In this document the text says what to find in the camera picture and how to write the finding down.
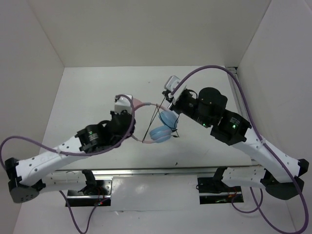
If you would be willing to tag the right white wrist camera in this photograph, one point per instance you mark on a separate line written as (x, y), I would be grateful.
(173, 89)

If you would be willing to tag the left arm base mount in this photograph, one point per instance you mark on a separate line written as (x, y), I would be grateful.
(95, 191)

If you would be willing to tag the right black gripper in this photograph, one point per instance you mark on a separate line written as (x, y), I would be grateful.
(174, 107)

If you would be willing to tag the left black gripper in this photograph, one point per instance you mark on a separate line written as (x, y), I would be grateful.
(112, 113)

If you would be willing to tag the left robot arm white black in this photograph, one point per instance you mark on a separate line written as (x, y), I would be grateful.
(39, 174)

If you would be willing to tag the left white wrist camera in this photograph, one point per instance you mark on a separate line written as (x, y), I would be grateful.
(122, 104)

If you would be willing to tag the pink blue cat-ear headphones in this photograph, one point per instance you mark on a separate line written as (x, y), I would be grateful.
(162, 133)

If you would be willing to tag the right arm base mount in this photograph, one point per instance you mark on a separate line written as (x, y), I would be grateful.
(211, 192)

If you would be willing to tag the aluminium front rail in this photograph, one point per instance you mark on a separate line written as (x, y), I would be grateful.
(156, 171)

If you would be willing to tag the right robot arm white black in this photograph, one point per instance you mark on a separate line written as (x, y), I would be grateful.
(279, 174)

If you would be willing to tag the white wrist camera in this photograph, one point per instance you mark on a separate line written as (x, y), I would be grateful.
(122, 104)
(173, 89)

